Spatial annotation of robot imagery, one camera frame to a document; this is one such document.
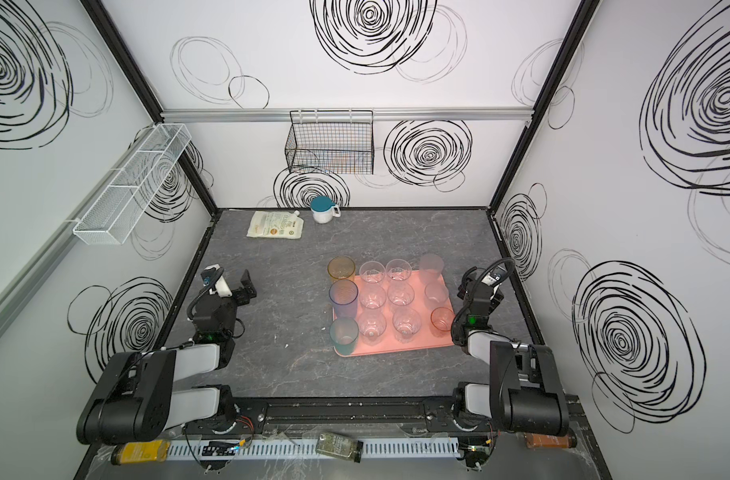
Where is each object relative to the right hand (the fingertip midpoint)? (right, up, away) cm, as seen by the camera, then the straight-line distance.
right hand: (481, 277), depth 88 cm
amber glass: (-42, +3, +3) cm, 42 cm away
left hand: (-73, +1, -2) cm, 73 cm away
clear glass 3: (-23, -14, 0) cm, 27 cm away
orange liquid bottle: (+5, -35, -20) cm, 41 cm away
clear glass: (-24, +1, +8) cm, 25 cm away
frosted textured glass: (-13, +3, +7) cm, 15 cm away
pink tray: (-32, -7, +1) cm, 33 cm away
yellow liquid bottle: (-85, -36, -22) cm, 95 cm away
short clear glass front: (-12, -7, +5) cm, 15 cm away
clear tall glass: (-33, -14, -1) cm, 36 cm away
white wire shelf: (-96, +19, -15) cm, 99 cm away
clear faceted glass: (-32, 0, +9) cm, 34 cm away
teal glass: (-40, -14, -6) cm, 43 cm away
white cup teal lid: (-51, +22, +24) cm, 60 cm away
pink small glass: (-12, -13, -1) cm, 18 cm away
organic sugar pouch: (-70, +17, +27) cm, 77 cm away
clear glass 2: (-24, -6, +2) cm, 25 cm away
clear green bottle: (-40, -35, -22) cm, 58 cm away
